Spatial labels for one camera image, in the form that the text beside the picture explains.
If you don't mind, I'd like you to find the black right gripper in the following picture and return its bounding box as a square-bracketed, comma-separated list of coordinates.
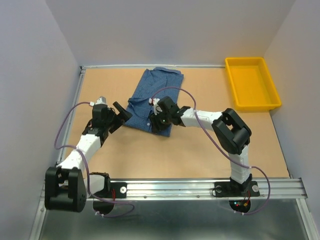
[148, 109, 172, 135]

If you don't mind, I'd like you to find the blue checked long sleeve shirt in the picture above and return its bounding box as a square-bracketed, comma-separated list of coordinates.
[123, 66, 185, 138]

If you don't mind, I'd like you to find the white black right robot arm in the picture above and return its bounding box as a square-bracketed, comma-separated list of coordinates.
[148, 96, 252, 197]

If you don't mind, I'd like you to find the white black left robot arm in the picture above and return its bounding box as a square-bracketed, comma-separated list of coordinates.
[44, 97, 132, 218]

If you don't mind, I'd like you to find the yellow plastic bin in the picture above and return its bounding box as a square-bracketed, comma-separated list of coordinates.
[225, 57, 282, 112]

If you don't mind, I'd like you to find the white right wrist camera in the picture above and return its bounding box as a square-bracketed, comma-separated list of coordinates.
[148, 97, 163, 115]

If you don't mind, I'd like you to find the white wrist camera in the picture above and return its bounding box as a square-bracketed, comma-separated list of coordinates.
[148, 97, 163, 115]
[89, 96, 107, 107]

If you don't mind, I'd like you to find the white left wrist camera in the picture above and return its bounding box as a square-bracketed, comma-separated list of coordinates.
[89, 96, 107, 107]

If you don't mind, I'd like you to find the aluminium left side rail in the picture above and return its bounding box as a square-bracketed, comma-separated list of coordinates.
[53, 70, 90, 168]

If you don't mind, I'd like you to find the aluminium rail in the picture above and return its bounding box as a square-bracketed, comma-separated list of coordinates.
[41, 177, 308, 201]
[53, 70, 90, 168]
[80, 64, 225, 70]

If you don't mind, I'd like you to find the aluminium back rail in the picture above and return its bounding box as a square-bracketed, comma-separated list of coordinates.
[80, 64, 225, 70]

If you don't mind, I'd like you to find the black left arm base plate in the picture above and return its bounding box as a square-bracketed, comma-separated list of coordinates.
[95, 182, 127, 200]

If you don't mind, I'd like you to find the aluminium front rail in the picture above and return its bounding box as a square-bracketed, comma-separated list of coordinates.
[41, 177, 308, 201]

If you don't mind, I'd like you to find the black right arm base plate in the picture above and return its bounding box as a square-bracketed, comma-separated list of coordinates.
[213, 181, 260, 198]

